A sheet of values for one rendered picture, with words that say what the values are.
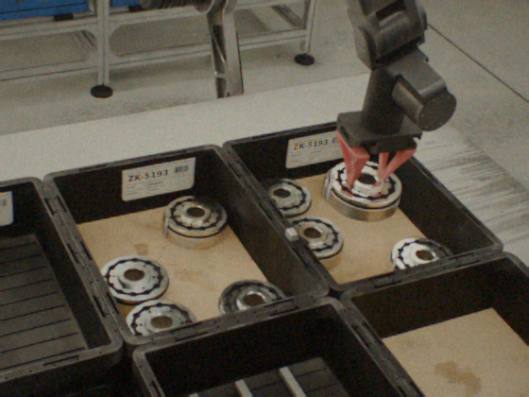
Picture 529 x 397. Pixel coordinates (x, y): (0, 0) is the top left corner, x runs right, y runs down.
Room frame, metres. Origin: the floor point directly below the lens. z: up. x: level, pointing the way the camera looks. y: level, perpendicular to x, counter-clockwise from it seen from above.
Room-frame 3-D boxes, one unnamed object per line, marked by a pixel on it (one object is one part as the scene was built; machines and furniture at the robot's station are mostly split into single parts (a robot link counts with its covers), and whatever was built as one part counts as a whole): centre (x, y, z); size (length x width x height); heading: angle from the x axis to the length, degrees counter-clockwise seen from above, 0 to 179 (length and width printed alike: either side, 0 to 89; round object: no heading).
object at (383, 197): (1.15, -0.15, 1.04); 0.10 x 0.10 x 0.01
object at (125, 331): (1.13, 0.11, 0.92); 0.40 x 0.30 x 0.02; 30
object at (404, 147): (1.15, -0.16, 1.09); 0.07 x 0.07 x 0.09; 25
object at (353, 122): (1.15, -0.15, 1.16); 0.10 x 0.07 x 0.07; 115
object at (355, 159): (1.14, -0.14, 1.09); 0.07 x 0.07 x 0.09; 25
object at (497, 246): (1.28, -0.15, 0.92); 0.40 x 0.30 x 0.02; 30
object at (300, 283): (1.13, 0.11, 0.87); 0.40 x 0.30 x 0.11; 30
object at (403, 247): (1.22, -0.27, 0.86); 0.10 x 0.10 x 0.01
